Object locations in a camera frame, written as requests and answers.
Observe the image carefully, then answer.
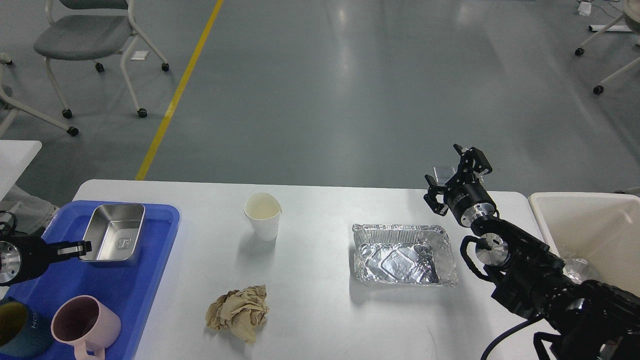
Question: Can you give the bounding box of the person in white clothes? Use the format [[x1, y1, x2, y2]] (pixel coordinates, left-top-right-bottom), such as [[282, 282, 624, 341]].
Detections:
[[0, 184, 59, 234]]

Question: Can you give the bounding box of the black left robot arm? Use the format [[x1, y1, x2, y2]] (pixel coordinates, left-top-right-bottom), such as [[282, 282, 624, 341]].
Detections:
[[0, 210, 93, 287]]

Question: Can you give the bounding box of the white chair base right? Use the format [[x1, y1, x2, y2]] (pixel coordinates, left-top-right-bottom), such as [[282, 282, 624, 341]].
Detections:
[[574, 0, 640, 95]]

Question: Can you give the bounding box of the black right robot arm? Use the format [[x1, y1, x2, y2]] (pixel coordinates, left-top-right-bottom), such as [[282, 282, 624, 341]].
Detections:
[[423, 144, 640, 360]]

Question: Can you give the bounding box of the pink mug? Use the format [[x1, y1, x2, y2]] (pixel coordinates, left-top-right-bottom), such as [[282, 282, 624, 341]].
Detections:
[[50, 295, 122, 360]]

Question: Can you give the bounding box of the stainless steel rectangular tray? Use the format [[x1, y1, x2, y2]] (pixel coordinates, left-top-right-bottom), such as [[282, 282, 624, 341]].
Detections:
[[79, 203, 146, 268]]

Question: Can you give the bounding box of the blue yellow mug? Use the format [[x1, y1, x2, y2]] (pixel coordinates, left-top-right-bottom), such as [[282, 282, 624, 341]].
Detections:
[[0, 297, 55, 359]]

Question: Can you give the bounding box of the aluminium foil container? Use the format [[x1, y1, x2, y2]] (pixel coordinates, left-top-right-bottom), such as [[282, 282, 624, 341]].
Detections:
[[351, 224, 458, 287]]

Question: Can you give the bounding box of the clear floor plate left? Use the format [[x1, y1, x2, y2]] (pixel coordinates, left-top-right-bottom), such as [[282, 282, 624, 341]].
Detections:
[[433, 166, 457, 185]]

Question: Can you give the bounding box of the crumpled brown paper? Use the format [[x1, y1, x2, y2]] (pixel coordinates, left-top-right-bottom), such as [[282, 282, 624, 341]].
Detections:
[[205, 284, 270, 344]]

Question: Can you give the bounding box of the white paper cup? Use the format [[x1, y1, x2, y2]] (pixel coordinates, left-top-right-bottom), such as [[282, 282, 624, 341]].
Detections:
[[243, 193, 282, 242]]

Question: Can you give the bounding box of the white plastic bin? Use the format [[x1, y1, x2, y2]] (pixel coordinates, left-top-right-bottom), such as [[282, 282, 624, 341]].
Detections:
[[528, 192, 640, 295]]

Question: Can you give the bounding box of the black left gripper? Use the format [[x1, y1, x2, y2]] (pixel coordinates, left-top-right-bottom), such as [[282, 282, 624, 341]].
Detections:
[[0, 235, 93, 287]]

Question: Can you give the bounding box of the white side table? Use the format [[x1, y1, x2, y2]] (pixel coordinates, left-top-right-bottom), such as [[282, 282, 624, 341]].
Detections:
[[0, 139, 42, 199]]

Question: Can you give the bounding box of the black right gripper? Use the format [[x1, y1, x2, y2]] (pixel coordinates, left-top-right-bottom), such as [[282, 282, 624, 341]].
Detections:
[[423, 143, 498, 228]]

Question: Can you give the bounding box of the grey office chair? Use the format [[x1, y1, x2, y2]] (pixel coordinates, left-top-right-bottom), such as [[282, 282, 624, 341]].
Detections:
[[33, 0, 170, 119]]

